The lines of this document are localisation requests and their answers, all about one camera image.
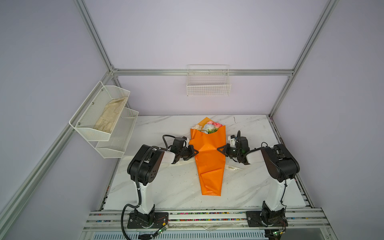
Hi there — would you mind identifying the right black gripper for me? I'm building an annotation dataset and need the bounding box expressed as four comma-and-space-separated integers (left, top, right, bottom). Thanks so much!
217, 144, 242, 158

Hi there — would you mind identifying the orange wrapping paper sheet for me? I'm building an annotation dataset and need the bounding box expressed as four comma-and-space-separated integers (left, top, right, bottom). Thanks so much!
189, 118, 227, 196

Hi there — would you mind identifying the white fake rose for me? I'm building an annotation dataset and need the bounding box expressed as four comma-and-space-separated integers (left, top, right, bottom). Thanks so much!
202, 124, 219, 134

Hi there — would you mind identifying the cream fake rose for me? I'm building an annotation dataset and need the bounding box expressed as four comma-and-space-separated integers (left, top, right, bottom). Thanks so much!
192, 125, 203, 131

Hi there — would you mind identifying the pink fake rose spray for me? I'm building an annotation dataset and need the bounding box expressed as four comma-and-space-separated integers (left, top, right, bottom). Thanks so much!
207, 121, 223, 129

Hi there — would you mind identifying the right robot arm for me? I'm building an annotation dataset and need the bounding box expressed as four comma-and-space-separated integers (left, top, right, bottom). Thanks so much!
217, 132, 300, 227

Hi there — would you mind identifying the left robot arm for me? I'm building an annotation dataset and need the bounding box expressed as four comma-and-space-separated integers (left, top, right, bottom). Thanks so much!
127, 135, 199, 222

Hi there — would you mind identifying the lower white mesh shelf basket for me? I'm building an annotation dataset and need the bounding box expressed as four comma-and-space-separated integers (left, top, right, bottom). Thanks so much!
96, 108, 139, 159

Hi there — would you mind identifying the white mesh shelf basket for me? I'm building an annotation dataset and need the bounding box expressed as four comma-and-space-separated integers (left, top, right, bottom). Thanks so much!
96, 108, 139, 159
69, 83, 130, 142

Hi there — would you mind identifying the beige cloth in basket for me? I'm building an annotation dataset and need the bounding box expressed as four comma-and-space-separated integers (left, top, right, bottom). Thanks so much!
94, 97, 128, 134

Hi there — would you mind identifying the upper white mesh shelf basket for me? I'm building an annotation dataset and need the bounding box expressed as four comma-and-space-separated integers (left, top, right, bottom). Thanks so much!
69, 83, 130, 142

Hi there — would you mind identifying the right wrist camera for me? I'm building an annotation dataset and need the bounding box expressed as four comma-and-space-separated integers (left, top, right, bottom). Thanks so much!
228, 135, 237, 148

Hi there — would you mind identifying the black corrugated cable left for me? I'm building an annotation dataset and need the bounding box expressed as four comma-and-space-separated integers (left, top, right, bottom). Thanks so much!
120, 134, 178, 240

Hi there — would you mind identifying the aluminium rail front frame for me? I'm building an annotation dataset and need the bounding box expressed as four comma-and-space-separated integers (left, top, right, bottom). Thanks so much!
80, 208, 337, 240

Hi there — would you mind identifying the white wire wall basket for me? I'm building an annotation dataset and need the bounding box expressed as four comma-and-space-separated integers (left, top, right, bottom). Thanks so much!
187, 65, 232, 97

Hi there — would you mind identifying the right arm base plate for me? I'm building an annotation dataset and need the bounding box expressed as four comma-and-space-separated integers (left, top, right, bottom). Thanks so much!
246, 209, 288, 228

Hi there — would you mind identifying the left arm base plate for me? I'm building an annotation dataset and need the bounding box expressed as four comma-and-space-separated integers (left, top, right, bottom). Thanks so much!
127, 210, 169, 229

